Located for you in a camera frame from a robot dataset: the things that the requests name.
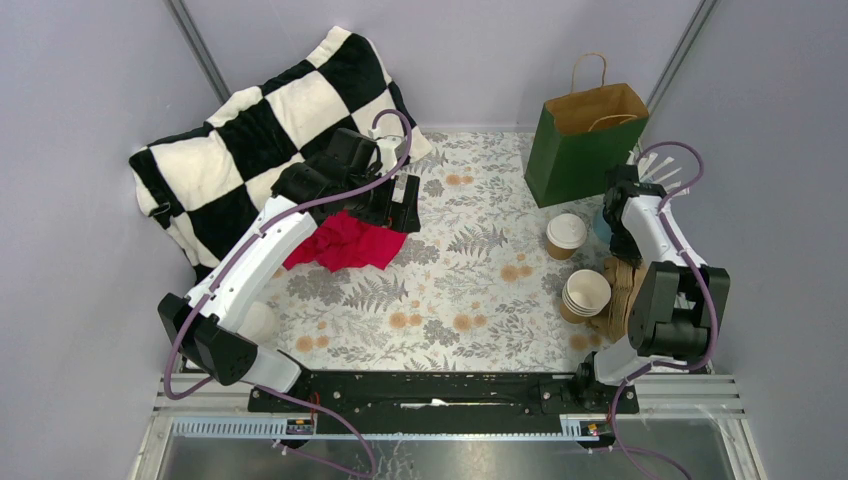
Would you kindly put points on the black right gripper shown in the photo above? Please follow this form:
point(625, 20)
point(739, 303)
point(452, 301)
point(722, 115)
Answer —
point(629, 254)

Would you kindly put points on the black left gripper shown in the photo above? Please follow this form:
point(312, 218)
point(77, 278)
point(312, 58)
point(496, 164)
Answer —
point(397, 215)

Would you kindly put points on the brown pulp cup carrier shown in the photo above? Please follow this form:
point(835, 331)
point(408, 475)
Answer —
point(625, 282)

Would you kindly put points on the brown paper coffee cup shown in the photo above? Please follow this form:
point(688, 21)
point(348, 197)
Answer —
point(565, 234)

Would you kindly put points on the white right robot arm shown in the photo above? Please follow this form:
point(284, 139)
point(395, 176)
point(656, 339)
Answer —
point(677, 311)

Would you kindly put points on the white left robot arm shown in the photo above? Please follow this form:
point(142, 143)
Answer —
point(355, 174)

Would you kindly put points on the stack of brown paper cups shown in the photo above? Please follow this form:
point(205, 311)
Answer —
point(585, 294)

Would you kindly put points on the red cloth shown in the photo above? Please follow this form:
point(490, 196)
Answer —
point(343, 242)

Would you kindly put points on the blue cup of straws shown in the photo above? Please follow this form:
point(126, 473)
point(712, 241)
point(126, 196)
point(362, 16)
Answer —
point(649, 169)

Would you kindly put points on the green paper bag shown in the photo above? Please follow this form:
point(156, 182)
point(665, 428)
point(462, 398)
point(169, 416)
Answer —
point(582, 135)

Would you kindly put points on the floral patterned table mat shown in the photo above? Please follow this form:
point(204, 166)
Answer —
point(474, 290)

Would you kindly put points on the black white checkered pillow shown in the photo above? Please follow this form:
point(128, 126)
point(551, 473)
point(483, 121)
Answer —
point(204, 187)

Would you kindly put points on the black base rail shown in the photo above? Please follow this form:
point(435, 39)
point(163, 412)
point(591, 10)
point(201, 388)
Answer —
point(446, 403)

